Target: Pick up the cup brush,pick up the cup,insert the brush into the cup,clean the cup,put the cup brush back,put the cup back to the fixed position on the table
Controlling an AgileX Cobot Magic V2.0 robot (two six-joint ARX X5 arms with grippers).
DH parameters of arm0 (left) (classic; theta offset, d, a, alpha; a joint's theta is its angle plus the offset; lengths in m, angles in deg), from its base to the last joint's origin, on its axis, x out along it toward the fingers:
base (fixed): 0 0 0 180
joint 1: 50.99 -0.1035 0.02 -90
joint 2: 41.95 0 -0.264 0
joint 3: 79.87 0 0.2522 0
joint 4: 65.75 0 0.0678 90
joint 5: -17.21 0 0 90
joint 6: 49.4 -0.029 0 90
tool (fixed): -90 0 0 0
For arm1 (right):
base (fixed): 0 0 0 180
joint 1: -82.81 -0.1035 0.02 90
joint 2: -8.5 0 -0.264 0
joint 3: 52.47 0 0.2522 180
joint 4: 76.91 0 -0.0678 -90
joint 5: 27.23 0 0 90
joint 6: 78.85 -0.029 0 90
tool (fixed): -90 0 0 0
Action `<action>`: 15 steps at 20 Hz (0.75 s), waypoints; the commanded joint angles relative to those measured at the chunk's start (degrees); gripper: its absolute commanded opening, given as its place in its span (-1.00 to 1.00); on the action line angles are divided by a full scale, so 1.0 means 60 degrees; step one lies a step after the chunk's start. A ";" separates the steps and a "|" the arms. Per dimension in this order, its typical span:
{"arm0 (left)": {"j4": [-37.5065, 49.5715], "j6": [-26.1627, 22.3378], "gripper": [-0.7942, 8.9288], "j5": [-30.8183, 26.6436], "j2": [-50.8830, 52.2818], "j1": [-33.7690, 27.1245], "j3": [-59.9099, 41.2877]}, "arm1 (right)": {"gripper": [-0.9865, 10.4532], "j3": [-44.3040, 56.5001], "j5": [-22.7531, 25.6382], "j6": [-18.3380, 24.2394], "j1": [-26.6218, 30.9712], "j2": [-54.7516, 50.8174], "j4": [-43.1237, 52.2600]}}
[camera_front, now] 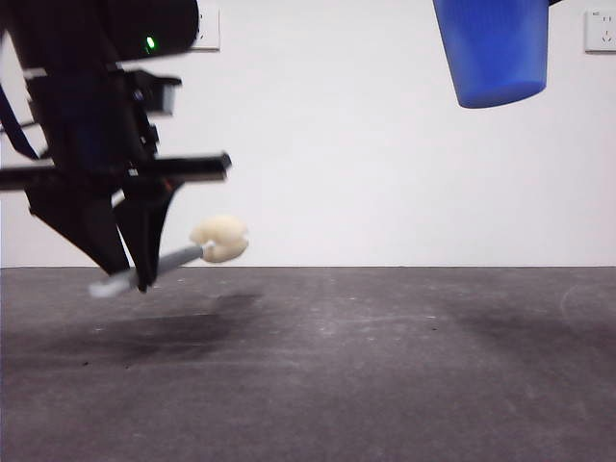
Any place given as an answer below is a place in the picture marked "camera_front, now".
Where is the blue ribbed plastic cup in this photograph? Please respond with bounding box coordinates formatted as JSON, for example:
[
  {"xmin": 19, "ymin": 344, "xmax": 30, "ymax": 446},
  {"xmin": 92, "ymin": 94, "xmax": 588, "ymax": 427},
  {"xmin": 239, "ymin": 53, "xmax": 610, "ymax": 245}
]
[{"xmin": 431, "ymin": 0, "xmax": 550, "ymax": 110}]

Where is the grey cup brush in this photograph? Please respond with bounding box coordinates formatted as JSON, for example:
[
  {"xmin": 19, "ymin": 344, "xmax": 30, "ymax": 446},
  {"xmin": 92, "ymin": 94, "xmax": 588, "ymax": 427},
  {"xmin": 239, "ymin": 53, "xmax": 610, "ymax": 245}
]
[{"xmin": 89, "ymin": 215, "xmax": 250, "ymax": 299}]

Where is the white wall socket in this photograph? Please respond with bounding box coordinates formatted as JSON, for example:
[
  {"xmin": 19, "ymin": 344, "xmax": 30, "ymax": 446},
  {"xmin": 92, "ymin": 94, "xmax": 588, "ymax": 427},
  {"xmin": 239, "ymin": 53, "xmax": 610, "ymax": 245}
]
[
  {"xmin": 583, "ymin": 10, "xmax": 616, "ymax": 54},
  {"xmin": 188, "ymin": 9, "xmax": 221, "ymax": 52}
]

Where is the dark blue cable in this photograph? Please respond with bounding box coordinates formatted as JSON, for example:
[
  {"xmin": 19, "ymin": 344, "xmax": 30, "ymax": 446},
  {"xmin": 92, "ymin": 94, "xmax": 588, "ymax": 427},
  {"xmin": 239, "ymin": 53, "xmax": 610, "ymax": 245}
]
[{"xmin": 0, "ymin": 82, "xmax": 42, "ymax": 163}]

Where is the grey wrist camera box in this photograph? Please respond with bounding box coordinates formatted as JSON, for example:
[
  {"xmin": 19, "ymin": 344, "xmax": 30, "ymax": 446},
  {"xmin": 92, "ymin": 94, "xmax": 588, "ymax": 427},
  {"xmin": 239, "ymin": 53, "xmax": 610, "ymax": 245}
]
[{"xmin": 122, "ymin": 68, "xmax": 184, "ymax": 117}]

